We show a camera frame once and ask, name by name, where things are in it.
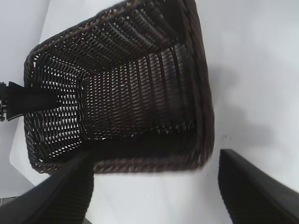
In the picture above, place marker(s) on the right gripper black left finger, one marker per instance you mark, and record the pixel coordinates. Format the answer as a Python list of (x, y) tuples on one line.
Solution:
[(58, 193)]

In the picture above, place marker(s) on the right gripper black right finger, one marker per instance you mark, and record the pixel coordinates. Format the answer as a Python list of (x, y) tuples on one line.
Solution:
[(257, 196)]

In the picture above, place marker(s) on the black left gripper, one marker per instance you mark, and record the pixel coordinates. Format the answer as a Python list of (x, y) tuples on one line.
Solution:
[(4, 102)]

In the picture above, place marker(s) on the dark brown woven basket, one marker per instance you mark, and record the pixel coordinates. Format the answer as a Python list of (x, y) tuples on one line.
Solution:
[(140, 93)]

